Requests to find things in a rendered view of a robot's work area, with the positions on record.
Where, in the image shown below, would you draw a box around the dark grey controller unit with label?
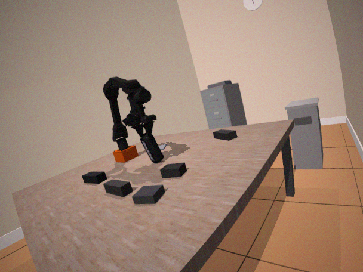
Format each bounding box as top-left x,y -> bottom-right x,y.
140,133 -> 164,163

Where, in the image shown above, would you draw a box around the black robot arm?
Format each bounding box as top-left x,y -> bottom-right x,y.
103,76 -> 152,151

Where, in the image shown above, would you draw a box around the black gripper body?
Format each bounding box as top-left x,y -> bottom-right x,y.
129,105 -> 156,126

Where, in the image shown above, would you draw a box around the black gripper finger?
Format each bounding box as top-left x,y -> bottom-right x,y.
131,123 -> 144,137
141,121 -> 155,138

